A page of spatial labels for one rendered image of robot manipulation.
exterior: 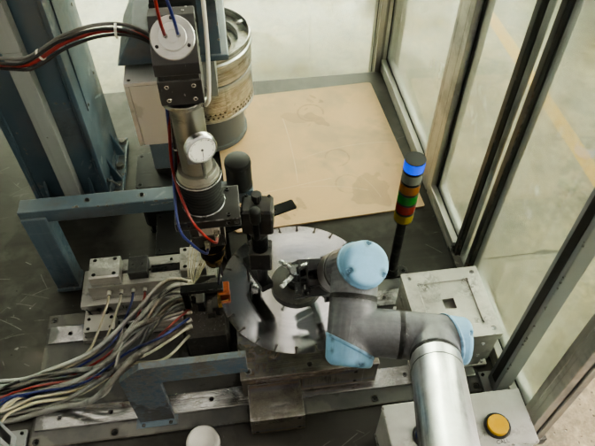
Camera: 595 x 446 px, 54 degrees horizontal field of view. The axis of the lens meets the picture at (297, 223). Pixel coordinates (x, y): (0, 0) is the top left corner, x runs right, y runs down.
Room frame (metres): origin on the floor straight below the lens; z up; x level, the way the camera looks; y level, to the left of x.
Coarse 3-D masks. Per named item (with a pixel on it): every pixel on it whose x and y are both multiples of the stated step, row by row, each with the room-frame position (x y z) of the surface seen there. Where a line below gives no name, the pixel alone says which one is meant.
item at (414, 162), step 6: (408, 156) 0.90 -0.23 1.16; (414, 156) 0.90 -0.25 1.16; (420, 156) 0.90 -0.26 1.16; (408, 162) 0.88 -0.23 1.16; (414, 162) 0.88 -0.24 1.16; (420, 162) 0.88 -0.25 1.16; (408, 168) 0.87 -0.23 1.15; (414, 168) 0.87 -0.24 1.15; (420, 168) 0.87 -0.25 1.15; (408, 174) 0.87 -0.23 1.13; (414, 174) 0.87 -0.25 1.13; (420, 174) 0.87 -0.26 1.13
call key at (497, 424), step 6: (498, 414) 0.44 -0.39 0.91; (492, 420) 0.43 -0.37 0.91; (498, 420) 0.43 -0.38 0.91; (504, 420) 0.43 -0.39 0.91; (492, 426) 0.42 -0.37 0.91; (498, 426) 0.42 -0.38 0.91; (504, 426) 0.42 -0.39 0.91; (492, 432) 0.41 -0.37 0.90; (498, 432) 0.41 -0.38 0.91; (504, 432) 0.41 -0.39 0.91
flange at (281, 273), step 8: (280, 272) 0.74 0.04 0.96; (288, 272) 0.74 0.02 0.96; (272, 280) 0.72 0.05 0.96; (280, 280) 0.72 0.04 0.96; (272, 288) 0.70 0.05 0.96; (280, 288) 0.70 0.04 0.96; (288, 288) 0.69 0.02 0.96; (280, 296) 0.68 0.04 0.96; (288, 296) 0.68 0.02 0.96; (296, 296) 0.68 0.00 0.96; (288, 304) 0.66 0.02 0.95; (296, 304) 0.66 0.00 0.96; (304, 304) 0.66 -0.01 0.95
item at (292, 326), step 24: (288, 240) 0.84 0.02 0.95; (312, 240) 0.84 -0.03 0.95; (336, 240) 0.84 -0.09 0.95; (240, 264) 0.77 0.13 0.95; (240, 288) 0.70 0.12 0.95; (240, 312) 0.64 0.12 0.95; (264, 312) 0.64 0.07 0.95; (288, 312) 0.64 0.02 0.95; (312, 312) 0.64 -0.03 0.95; (264, 336) 0.59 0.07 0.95; (288, 336) 0.59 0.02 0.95; (312, 336) 0.59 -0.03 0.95
